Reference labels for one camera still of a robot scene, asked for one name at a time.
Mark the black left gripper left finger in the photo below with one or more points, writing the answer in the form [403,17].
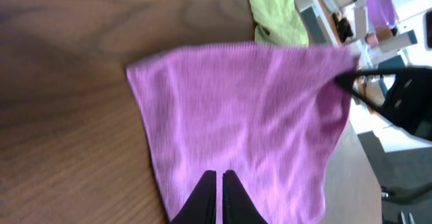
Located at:
[200,207]

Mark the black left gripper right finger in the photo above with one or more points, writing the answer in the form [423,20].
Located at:
[238,208]

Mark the purple microfiber cloth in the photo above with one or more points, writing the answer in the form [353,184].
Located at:
[272,114]

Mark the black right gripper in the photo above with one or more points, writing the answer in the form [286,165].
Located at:
[407,103]

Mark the green microfiber cloth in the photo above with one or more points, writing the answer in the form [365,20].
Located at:
[278,23]

